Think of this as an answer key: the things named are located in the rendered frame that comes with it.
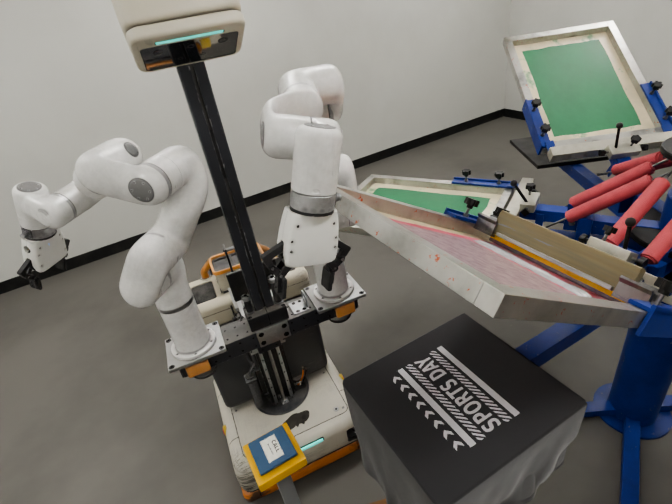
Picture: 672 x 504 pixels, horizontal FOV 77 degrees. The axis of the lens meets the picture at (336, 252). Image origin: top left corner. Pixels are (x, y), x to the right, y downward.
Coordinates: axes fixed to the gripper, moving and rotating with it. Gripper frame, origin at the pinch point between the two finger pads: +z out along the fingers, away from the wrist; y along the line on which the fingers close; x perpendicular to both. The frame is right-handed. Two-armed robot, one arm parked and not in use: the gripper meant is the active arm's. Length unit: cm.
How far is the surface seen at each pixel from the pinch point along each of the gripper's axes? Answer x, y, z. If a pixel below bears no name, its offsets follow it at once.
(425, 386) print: -6, -44, 43
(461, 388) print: 1, -52, 40
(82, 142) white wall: -380, 35, 52
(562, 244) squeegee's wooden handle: 2, -74, -1
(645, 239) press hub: -6, -138, 7
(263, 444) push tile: -14, 0, 54
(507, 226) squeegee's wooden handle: -16, -73, 0
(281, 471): -6, -1, 55
